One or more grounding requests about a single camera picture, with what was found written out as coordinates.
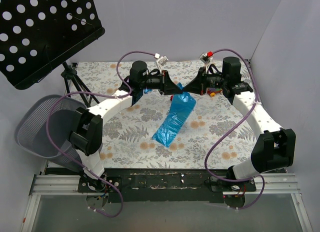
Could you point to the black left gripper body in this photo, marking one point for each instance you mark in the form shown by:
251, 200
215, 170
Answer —
163, 82

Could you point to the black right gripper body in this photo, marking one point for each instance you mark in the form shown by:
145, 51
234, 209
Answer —
201, 81

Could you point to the blue plastic trash bag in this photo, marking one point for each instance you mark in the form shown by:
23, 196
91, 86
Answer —
182, 105

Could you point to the small blue bag piece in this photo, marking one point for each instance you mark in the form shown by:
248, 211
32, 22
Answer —
145, 91

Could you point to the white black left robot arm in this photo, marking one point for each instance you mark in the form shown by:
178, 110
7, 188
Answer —
87, 127

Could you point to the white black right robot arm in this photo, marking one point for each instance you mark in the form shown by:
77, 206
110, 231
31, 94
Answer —
275, 146

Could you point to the grey mesh trash bin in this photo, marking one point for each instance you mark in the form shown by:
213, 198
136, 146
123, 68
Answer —
31, 134

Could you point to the colourful toy brick car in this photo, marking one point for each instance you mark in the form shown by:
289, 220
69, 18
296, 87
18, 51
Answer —
213, 91

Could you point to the floral table mat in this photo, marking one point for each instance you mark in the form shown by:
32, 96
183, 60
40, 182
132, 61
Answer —
213, 136

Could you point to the black perforated music stand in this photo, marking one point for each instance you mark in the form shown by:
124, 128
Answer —
37, 36

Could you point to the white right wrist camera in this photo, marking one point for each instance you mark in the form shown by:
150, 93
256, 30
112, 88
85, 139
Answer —
207, 59

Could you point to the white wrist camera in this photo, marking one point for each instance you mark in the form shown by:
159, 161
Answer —
207, 59
160, 61

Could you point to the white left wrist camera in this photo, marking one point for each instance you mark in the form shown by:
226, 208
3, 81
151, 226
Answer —
160, 61

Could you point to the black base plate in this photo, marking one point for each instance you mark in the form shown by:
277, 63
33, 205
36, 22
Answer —
165, 185

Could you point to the aluminium frame rail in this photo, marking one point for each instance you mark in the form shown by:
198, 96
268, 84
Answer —
52, 185

